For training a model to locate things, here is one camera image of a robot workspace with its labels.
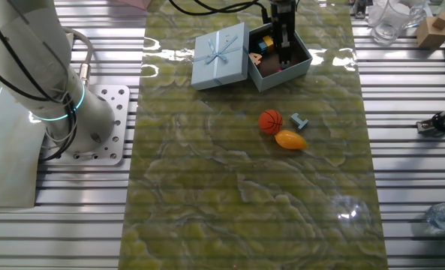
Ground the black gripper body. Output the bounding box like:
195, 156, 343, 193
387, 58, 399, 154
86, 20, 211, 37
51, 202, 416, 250
269, 0, 297, 26

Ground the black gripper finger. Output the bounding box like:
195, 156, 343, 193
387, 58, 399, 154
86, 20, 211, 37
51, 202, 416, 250
283, 22, 296, 71
272, 22, 285, 62

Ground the light blue gift box base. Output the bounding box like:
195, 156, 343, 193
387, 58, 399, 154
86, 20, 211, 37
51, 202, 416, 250
247, 22, 314, 93

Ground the light blue gift box lid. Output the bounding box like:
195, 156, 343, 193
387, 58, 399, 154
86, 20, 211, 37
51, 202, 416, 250
190, 21, 251, 92

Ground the small grey toy block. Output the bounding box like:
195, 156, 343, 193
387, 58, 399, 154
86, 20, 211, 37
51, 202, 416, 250
290, 112, 309, 131

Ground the orange toy basketball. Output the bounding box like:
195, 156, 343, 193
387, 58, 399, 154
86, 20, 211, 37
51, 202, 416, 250
257, 108, 284, 135

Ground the yellow orange toy mango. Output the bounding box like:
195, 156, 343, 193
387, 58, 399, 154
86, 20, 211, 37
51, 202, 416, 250
274, 129, 308, 151

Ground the dark metal clamp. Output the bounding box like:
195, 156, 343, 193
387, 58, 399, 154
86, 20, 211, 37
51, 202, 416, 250
352, 0, 369, 20

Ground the clear glass mug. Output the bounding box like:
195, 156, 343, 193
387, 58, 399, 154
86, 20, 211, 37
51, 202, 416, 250
368, 0, 428, 47

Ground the large wooden cube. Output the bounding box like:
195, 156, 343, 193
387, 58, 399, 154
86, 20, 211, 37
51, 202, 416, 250
416, 21, 445, 50

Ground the pink flat object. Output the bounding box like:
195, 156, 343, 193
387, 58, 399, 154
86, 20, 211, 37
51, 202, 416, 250
116, 0, 152, 11

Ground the green marble pattern mat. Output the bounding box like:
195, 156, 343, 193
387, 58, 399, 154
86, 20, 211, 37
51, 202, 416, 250
117, 0, 389, 270

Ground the small wooden cube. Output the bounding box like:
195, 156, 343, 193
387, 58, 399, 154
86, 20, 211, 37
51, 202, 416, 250
431, 10, 445, 31

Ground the silver robot mounting plate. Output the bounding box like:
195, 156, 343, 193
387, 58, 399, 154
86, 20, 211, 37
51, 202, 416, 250
41, 84, 131, 167

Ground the black cable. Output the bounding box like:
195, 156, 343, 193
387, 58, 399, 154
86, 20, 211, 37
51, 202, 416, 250
191, 0, 263, 12
167, 0, 272, 25

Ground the grey cable with metal plug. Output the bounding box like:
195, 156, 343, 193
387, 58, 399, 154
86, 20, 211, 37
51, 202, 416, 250
61, 25, 95, 87

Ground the black cable loop bundle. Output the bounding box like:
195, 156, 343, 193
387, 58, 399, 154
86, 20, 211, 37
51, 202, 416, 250
0, 0, 78, 162

